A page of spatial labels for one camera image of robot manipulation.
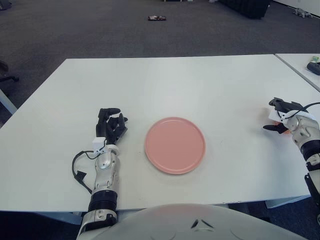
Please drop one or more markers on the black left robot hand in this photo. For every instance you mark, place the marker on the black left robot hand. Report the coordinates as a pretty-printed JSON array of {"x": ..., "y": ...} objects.
[{"x": 107, "y": 128}]

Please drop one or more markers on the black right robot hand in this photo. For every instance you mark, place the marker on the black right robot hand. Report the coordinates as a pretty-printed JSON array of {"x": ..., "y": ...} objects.
[{"x": 287, "y": 107}]

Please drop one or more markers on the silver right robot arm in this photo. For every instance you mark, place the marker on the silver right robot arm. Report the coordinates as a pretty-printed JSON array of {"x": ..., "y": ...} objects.
[{"x": 303, "y": 135}]

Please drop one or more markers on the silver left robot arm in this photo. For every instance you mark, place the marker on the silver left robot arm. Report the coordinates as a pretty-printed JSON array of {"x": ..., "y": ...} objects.
[{"x": 105, "y": 167}]

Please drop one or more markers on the pink round plate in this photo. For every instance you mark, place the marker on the pink round plate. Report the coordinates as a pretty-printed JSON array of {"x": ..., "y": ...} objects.
[{"x": 175, "y": 145}]

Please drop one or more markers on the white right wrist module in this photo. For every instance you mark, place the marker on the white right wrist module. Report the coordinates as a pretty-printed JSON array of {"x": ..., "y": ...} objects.
[{"x": 275, "y": 116}]

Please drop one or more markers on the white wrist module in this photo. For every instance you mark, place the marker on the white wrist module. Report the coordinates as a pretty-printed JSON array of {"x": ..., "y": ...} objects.
[
  {"x": 98, "y": 143},
  {"x": 275, "y": 116}
]

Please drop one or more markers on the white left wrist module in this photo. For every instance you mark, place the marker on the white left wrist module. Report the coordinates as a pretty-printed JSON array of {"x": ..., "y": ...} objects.
[{"x": 98, "y": 143}]

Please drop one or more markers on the dark grey handheld controller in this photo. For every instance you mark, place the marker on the dark grey handheld controller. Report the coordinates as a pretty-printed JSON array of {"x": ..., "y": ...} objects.
[{"x": 314, "y": 68}]

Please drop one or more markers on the small green packet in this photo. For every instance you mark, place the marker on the small green packet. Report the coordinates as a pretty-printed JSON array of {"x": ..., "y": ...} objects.
[{"x": 315, "y": 59}]

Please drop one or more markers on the small grey robot dog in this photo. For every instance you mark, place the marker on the small grey robot dog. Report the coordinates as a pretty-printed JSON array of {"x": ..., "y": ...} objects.
[{"x": 302, "y": 12}]

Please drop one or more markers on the white table leg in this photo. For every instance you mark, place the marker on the white table leg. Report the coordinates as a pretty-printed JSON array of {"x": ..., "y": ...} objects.
[{"x": 7, "y": 102}]

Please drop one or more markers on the black box on floor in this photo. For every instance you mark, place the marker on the black box on floor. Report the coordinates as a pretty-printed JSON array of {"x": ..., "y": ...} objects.
[{"x": 245, "y": 7}]

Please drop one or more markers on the black office chair base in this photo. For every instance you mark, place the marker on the black office chair base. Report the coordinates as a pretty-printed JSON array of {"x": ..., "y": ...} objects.
[{"x": 7, "y": 78}]

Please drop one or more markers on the small dark flat floor item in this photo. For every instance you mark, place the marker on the small dark flat floor item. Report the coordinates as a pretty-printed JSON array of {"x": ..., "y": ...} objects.
[{"x": 157, "y": 18}]

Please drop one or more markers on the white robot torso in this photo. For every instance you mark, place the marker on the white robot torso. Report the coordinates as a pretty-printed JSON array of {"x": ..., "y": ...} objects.
[{"x": 195, "y": 225}]

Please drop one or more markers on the white table frame beam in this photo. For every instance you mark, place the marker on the white table frame beam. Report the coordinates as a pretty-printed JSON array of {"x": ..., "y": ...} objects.
[{"x": 285, "y": 202}]

